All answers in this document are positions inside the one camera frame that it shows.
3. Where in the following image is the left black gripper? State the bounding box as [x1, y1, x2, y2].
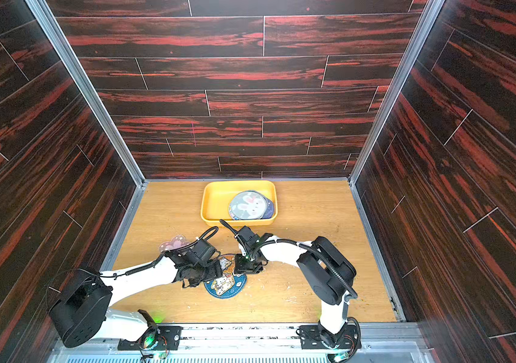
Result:
[192, 259, 227, 287]

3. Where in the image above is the orange cartoon round coaster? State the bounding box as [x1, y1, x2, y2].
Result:
[204, 254, 247, 299]

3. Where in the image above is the green bunny round coaster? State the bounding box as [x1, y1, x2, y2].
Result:
[228, 191, 270, 220]

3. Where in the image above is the purple bunny round coaster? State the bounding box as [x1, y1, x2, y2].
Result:
[262, 198, 275, 219]

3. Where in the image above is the yellow plastic storage box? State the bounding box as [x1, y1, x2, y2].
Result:
[200, 180, 278, 227]

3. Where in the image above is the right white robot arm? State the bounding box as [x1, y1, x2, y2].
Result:
[220, 219, 358, 349]

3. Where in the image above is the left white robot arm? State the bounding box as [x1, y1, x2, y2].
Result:
[48, 239, 223, 350]

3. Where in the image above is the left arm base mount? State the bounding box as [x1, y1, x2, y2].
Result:
[117, 309, 182, 352]

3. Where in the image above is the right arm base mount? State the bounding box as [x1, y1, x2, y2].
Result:
[296, 317, 362, 350]

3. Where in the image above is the left metal frame post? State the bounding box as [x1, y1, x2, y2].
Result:
[25, 0, 145, 188]

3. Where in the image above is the metal frame post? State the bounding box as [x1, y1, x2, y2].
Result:
[25, 0, 145, 188]
[349, 0, 445, 191]

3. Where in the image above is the right metal frame post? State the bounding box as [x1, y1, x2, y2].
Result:
[349, 0, 445, 191]

